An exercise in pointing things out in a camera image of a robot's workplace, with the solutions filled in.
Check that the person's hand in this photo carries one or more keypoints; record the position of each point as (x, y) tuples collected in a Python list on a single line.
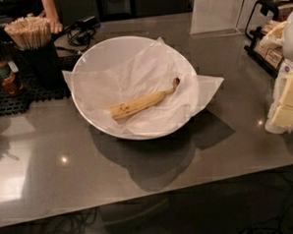
[(55, 27)]

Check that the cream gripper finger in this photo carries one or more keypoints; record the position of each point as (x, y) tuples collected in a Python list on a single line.
[(283, 115)]

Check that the white rounded gripper body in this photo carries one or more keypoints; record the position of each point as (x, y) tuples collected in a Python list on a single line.
[(292, 37)]

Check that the brown sauce bottle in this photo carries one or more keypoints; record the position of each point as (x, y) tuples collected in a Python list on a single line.
[(9, 81)]

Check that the person's forearm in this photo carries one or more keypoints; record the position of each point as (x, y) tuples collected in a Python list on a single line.
[(50, 10)]

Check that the black power adapter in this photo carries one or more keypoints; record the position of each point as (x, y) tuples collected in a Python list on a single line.
[(87, 23)]

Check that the black rubber grid mat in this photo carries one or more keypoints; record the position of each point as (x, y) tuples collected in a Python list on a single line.
[(32, 92)]

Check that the white bowl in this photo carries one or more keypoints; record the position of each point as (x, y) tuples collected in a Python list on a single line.
[(107, 58)]

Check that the white wax paper sheet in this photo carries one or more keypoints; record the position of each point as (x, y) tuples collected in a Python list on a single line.
[(157, 72)]

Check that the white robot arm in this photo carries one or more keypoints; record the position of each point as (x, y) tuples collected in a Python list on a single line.
[(281, 36)]

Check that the black chopstick holder cup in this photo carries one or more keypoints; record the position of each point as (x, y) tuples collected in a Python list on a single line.
[(44, 63)]

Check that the bundle of wooden chopsticks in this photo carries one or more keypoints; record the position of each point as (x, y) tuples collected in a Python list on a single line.
[(29, 32)]

